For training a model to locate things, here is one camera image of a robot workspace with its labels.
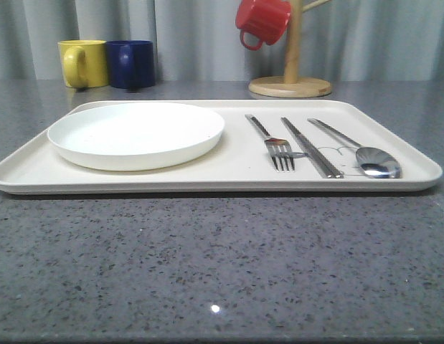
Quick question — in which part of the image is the silver fork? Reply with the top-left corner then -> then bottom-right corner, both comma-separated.
245,114 -> 295,172

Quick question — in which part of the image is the white round plate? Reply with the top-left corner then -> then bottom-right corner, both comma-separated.
47,102 -> 225,171

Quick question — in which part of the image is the silver spoon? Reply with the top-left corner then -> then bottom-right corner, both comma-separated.
307,118 -> 402,179

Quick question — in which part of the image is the beige rabbit serving tray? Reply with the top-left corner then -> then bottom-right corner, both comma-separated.
0,100 -> 442,194

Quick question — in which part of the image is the wooden mug tree stand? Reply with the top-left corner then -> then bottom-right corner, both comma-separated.
248,1 -> 332,98

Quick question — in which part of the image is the navy blue mug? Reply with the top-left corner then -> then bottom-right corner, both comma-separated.
105,40 -> 156,89

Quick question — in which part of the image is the red ribbed mug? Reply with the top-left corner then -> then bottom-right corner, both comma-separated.
235,0 -> 292,51

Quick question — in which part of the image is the yellow mug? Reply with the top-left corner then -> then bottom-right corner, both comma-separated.
57,40 -> 109,89

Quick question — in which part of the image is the grey curtain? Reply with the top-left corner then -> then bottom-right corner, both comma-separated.
0,1 -> 444,81

